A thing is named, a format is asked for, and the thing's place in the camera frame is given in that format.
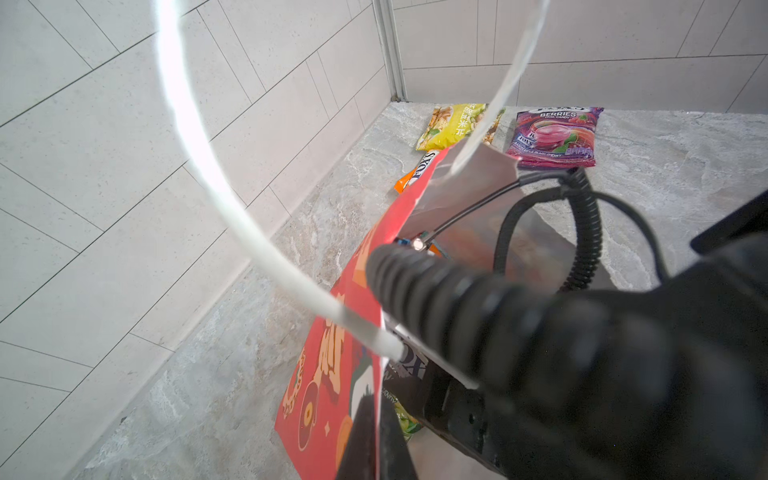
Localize purple pink candy packet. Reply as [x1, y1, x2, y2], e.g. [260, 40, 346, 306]
[506, 107, 604, 169]

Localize red paper gift bag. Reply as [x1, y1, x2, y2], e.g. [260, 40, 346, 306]
[152, 0, 601, 480]

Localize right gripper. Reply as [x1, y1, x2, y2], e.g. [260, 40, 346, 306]
[365, 242, 661, 475]

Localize yellow snack packet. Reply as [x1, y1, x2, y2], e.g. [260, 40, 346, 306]
[415, 104, 488, 151]

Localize right aluminium corner post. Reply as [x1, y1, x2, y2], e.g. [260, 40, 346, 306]
[372, 0, 407, 102]

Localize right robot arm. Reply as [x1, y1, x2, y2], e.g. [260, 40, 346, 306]
[366, 168, 767, 479]

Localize orange Fox's candy packet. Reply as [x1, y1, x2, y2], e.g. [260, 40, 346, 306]
[394, 150, 441, 194]

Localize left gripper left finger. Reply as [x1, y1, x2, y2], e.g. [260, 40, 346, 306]
[336, 395, 378, 480]

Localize green Fox's candy packet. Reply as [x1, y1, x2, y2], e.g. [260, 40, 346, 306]
[383, 345, 429, 442]

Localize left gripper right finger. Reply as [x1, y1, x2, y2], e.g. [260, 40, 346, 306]
[379, 404, 417, 480]

